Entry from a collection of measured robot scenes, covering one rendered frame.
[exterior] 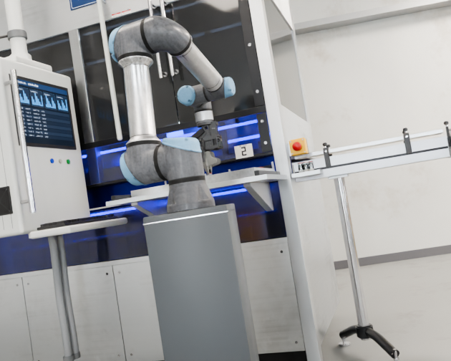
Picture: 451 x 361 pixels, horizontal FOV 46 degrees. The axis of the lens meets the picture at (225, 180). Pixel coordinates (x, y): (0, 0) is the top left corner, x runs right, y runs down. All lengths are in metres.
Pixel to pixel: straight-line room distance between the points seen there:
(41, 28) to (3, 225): 1.15
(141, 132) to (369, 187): 3.84
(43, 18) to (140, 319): 1.63
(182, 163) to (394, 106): 4.01
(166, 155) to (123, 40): 0.42
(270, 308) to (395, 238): 3.04
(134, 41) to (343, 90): 3.80
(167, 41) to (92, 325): 1.62
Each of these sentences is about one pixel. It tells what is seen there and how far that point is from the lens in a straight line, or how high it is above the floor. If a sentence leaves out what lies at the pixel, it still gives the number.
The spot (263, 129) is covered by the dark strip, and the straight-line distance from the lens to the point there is 2.43.
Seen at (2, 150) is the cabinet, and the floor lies 1.16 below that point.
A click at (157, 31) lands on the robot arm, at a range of 1.75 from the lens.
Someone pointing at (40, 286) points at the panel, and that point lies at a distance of 2.99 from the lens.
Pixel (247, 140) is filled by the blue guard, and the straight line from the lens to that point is 2.44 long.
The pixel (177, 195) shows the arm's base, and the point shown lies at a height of 0.84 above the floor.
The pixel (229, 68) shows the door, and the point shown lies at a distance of 2.52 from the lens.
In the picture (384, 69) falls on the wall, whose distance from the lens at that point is 5.48.
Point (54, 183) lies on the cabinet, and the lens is 2.51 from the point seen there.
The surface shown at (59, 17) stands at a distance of 2.99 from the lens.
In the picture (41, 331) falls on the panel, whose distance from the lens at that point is 3.04.
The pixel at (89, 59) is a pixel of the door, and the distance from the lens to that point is 2.85.
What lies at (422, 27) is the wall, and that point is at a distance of 5.66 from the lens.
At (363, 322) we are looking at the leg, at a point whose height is 0.16.
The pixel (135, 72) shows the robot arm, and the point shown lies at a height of 1.25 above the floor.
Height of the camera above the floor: 0.79
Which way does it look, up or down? 3 degrees up
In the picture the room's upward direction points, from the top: 9 degrees counter-clockwise
